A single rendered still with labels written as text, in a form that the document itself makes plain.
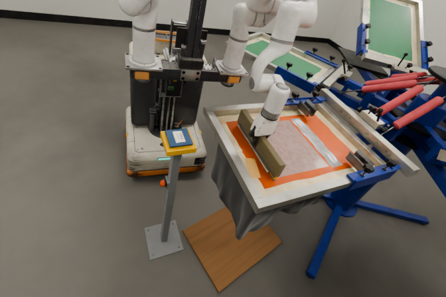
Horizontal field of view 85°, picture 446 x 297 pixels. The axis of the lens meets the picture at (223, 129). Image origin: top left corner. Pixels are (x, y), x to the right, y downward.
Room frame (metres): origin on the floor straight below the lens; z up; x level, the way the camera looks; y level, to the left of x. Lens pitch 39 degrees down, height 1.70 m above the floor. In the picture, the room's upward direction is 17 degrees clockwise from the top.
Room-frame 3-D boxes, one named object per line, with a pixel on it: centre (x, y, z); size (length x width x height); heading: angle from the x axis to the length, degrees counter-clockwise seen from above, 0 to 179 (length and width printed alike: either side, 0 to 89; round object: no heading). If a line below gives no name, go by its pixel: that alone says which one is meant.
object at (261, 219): (0.77, -0.43, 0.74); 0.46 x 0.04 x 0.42; 124
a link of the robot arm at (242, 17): (1.21, 0.05, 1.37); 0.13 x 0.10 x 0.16; 121
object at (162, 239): (0.76, 0.17, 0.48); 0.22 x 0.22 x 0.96; 34
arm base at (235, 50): (1.22, 0.06, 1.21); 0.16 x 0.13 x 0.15; 28
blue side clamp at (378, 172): (0.87, -0.72, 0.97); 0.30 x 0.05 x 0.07; 124
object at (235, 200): (0.81, -0.12, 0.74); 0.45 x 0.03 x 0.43; 34
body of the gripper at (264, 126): (0.83, -0.16, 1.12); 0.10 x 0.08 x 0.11; 124
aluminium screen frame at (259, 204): (0.97, -0.36, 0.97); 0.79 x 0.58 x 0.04; 124
